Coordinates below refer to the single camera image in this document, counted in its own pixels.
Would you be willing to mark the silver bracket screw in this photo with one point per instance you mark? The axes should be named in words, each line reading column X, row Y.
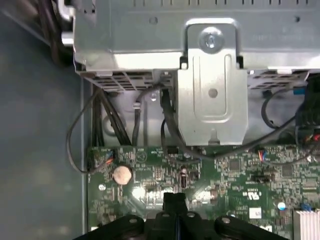
column 211, row 40

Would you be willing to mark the grey metal bracket plate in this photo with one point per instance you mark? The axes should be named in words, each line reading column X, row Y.
column 212, row 112

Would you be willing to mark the silver finned heatsink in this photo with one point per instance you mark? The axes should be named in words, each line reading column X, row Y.
column 306, row 225

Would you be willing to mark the silver coin cell battery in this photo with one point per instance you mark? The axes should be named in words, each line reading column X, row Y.
column 122, row 175

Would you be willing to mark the small blue clip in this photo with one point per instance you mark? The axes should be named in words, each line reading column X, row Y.
column 299, row 91

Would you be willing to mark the green motherboard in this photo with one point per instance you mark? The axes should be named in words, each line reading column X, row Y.
column 225, row 175

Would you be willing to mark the grey metal drive cage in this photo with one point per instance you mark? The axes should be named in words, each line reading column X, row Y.
column 137, row 30

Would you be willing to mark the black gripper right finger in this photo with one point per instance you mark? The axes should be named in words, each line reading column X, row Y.
column 220, row 232

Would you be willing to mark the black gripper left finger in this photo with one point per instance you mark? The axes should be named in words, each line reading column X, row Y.
column 125, row 231

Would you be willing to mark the grey metal PC case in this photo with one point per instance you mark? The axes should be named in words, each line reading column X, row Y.
column 37, row 150

